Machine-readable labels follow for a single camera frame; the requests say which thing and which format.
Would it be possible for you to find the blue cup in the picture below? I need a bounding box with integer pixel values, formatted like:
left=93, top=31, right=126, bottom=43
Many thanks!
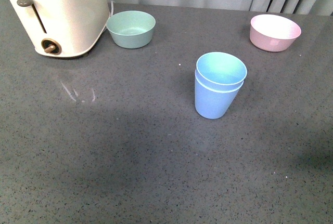
left=195, top=69, right=244, bottom=119
left=196, top=52, right=248, bottom=91

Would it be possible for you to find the green bowl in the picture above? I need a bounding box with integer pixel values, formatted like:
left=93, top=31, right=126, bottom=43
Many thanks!
left=106, top=10, right=156, bottom=49

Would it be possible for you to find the pink bowl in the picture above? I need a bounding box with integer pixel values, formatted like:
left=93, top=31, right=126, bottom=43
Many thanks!
left=250, top=14, right=302, bottom=52

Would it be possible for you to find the cream white toaster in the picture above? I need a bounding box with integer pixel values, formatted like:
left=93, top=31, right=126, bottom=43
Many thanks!
left=10, top=0, right=110, bottom=58

